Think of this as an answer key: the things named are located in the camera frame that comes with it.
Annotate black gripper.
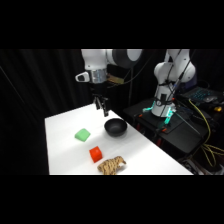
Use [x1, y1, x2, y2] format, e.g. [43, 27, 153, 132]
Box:
[89, 81, 110, 118]

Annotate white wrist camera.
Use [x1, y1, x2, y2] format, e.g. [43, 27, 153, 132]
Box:
[75, 71, 91, 84]

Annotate black curtain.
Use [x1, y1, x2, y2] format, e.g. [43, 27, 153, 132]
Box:
[0, 49, 224, 176]

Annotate striped tiger plush toy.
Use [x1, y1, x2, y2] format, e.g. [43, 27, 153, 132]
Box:
[96, 156, 128, 176]

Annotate red cube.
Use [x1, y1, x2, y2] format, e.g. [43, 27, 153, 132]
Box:
[88, 145, 104, 164]

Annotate black bowl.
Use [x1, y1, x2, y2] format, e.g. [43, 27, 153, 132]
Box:
[103, 117, 129, 138]

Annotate yellowish wrist circuit board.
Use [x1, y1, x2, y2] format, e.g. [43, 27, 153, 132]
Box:
[106, 74, 125, 86]

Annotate yellow cable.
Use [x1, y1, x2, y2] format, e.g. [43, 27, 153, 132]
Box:
[187, 98, 224, 168]

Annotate black robot stand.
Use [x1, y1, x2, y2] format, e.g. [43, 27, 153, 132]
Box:
[122, 97, 224, 162]

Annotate green block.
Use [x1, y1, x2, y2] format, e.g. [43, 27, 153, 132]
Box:
[73, 127, 92, 142]

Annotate black laptop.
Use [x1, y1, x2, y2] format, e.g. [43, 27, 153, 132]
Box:
[181, 85, 224, 105]

